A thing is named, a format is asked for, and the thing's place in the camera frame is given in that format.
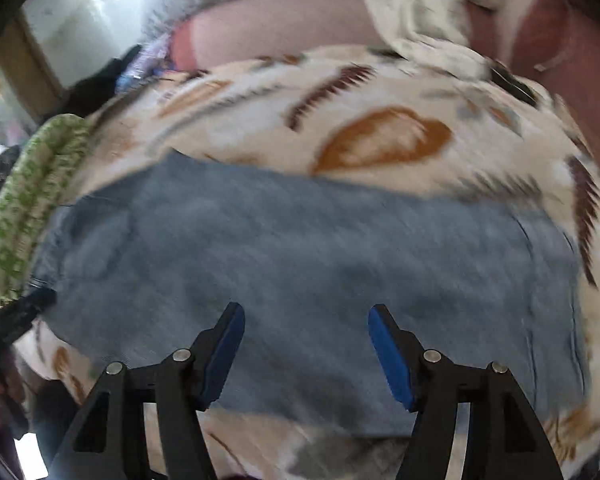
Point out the white floral cloth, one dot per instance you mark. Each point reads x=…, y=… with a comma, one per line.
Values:
x=430, y=5

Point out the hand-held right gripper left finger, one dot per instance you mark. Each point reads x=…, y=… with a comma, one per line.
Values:
x=227, y=350

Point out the blue-grey denim pants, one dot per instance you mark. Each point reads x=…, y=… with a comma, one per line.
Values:
x=280, y=260

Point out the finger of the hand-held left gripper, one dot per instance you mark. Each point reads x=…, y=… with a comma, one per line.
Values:
x=27, y=312

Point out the green patterned cloth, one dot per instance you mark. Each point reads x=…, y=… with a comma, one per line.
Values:
x=25, y=200

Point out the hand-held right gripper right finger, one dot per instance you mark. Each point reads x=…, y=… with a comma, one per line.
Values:
x=387, y=355

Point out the purple cloth pile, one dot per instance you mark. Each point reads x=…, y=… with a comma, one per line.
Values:
x=145, y=62

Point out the leaf-print fleece blanket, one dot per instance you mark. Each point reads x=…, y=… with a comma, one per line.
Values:
x=380, y=135

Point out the dark cloth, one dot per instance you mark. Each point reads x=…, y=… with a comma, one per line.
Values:
x=97, y=87

